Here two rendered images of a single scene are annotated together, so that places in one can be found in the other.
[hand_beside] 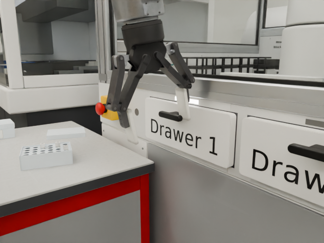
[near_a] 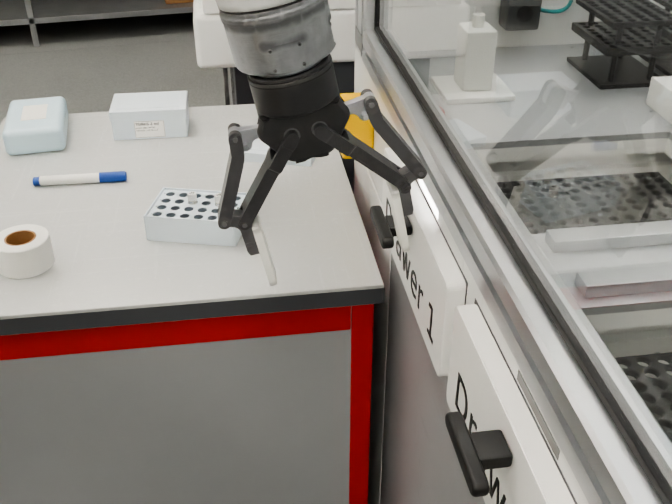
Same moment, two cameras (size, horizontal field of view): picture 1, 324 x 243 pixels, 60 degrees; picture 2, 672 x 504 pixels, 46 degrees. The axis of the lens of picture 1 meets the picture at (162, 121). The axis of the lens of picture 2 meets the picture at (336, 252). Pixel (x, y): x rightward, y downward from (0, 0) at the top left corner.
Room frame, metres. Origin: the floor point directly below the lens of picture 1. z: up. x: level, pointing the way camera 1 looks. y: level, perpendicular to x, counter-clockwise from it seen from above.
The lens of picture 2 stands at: (-0.03, -0.32, 1.32)
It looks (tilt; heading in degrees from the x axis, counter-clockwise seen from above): 32 degrees down; 29
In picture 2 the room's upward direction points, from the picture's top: straight up
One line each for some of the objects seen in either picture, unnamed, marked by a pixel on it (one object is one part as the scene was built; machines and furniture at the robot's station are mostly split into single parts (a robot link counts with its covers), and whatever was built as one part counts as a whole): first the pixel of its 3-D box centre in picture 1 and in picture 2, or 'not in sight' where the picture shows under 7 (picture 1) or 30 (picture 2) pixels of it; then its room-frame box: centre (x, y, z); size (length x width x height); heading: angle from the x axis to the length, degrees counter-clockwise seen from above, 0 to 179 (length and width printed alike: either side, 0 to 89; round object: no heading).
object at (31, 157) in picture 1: (47, 155); (198, 216); (0.71, 0.31, 0.78); 0.12 x 0.08 x 0.04; 112
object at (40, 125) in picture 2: not in sight; (37, 124); (0.82, 0.73, 0.78); 0.15 x 0.10 x 0.04; 43
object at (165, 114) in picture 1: (174, 115); (392, 225); (0.62, -0.03, 0.91); 0.07 x 0.04 x 0.01; 37
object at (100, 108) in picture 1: (101, 108); not in sight; (0.87, 0.19, 0.88); 0.04 x 0.03 x 0.04; 37
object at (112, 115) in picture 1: (110, 107); (352, 125); (0.89, 0.16, 0.88); 0.07 x 0.05 x 0.07; 37
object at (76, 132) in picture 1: (66, 132); (279, 147); (0.97, 0.34, 0.77); 0.13 x 0.09 x 0.02; 109
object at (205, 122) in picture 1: (182, 127); (416, 249); (0.64, -0.05, 0.87); 0.29 x 0.02 x 0.11; 37
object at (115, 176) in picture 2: not in sight; (80, 178); (0.73, 0.55, 0.77); 0.14 x 0.02 x 0.02; 127
